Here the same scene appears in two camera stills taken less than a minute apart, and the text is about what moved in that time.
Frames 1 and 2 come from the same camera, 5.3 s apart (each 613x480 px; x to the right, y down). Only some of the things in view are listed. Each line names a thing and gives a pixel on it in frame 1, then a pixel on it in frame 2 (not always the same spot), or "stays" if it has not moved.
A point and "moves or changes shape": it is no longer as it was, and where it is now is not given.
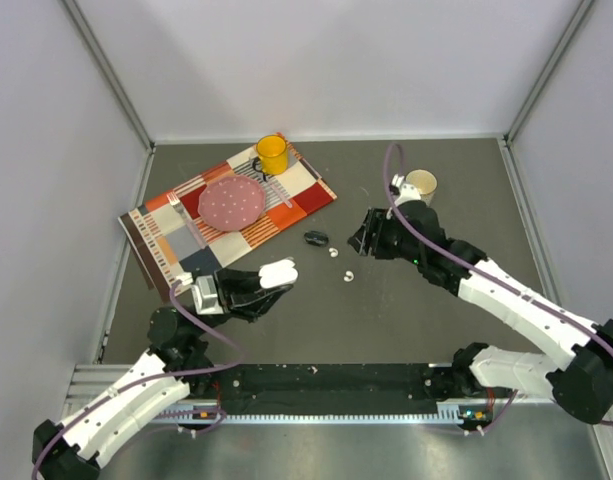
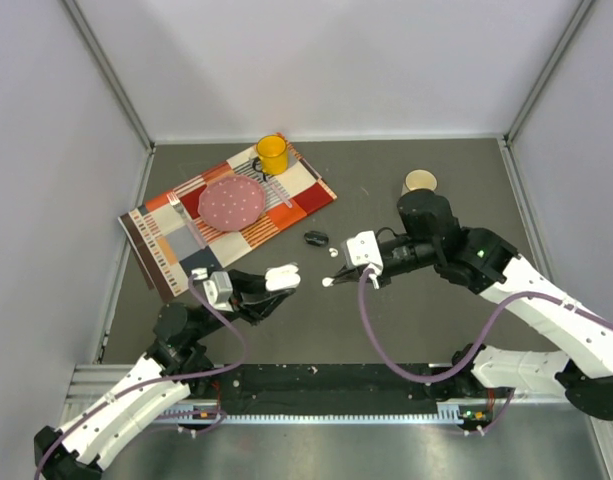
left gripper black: [239, 296] stays
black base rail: [331, 388] stays
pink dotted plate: [231, 203] stays
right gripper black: [377, 221] -> [348, 274]
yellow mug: [272, 156] stays
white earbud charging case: [277, 274] moves or changes shape
